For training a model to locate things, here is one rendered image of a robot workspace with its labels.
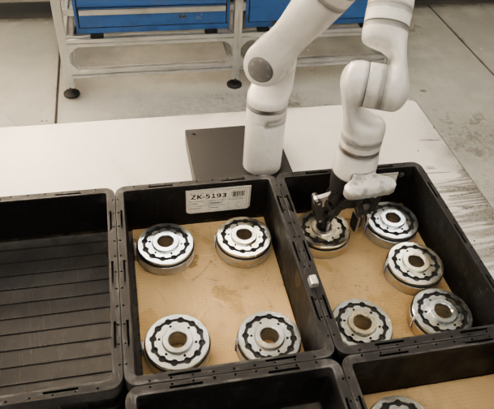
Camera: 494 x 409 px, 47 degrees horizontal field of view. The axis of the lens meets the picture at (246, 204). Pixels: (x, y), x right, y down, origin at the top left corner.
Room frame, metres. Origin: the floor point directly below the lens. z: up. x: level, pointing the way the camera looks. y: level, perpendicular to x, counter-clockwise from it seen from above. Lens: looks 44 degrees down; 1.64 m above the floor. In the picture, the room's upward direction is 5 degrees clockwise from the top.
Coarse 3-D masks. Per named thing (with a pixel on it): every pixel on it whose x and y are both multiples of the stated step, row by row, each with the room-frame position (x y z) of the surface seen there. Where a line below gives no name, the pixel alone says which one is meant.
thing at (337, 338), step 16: (288, 176) 0.82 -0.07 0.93; (304, 176) 0.83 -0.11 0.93; (320, 176) 0.84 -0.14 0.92; (288, 192) 0.78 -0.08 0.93; (432, 192) 0.81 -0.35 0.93; (288, 208) 0.73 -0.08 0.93; (448, 208) 0.77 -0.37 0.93; (304, 240) 0.66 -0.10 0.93; (464, 240) 0.69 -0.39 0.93; (304, 256) 0.62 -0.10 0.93; (480, 272) 0.62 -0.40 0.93; (320, 288) 0.56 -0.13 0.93; (320, 304) 0.53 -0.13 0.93; (336, 336) 0.47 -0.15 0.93; (416, 336) 0.49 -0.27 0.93; (432, 336) 0.49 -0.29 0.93; (448, 336) 0.49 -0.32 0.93; (464, 336) 0.49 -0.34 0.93; (336, 352) 0.45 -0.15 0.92; (352, 352) 0.45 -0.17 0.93
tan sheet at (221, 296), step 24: (192, 264) 0.67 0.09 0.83; (216, 264) 0.67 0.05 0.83; (264, 264) 0.68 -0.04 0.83; (144, 288) 0.61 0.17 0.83; (168, 288) 0.61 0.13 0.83; (192, 288) 0.61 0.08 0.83; (216, 288) 0.62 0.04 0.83; (240, 288) 0.62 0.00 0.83; (264, 288) 0.63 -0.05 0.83; (144, 312) 0.55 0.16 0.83; (168, 312) 0.56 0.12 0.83; (192, 312) 0.56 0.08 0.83; (216, 312) 0.57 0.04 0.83; (240, 312) 0.57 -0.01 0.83; (288, 312) 0.58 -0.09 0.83; (144, 336) 0.51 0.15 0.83; (216, 336) 0.52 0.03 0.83; (144, 360) 0.47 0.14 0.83; (216, 360) 0.48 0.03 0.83
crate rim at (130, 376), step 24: (120, 192) 0.74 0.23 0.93; (120, 216) 0.68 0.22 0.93; (288, 216) 0.71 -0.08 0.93; (120, 240) 0.63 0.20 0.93; (288, 240) 0.66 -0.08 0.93; (120, 264) 0.57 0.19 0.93; (120, 288) 0.53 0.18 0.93; (312, 288) 0.56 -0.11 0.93; (312, 312) 0.51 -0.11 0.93; (264, 360) 0.42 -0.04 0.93; (288, 360) 0.43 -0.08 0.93; (144, 384) 0.37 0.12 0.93
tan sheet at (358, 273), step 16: (352, 240) 0.76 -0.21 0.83; (368, 240) 0.77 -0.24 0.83; (416, 240) 0.78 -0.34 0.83; (352, 256) 0.72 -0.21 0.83; (368, 256) 0.72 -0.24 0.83; (384, 256) 0.73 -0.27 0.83; (320, 272) 0.68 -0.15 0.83; (336, 272) 0.68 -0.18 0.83; (352, 272) 0.68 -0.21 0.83; (368, 272) 0.69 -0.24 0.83; (336, 288) 0.64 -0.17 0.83; (352, 288) 0.64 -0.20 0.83; (368, 288) 0.65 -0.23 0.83; (384, 288) 0.65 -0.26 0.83; (448, 288) 0.66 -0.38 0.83; (336, 304) 0.61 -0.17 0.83; (384, 304) 0.61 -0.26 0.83; (400, 304) 0.62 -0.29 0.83; (400, 320) 0.58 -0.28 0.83; (400, 336) 0.55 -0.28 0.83
